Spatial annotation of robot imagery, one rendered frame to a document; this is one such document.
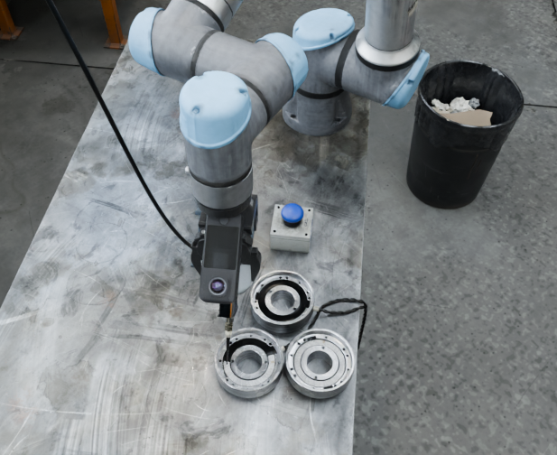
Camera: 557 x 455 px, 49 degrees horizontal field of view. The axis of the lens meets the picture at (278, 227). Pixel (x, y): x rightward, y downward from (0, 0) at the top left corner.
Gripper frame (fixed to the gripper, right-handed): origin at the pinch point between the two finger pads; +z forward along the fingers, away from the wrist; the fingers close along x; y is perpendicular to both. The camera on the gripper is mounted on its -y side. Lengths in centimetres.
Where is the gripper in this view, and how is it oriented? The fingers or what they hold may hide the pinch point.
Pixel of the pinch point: (229, 291)
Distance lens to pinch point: 90.9
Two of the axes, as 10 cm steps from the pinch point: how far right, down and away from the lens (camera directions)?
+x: -9.9, -0.9, 0.7
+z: 0.0, 6.2, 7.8
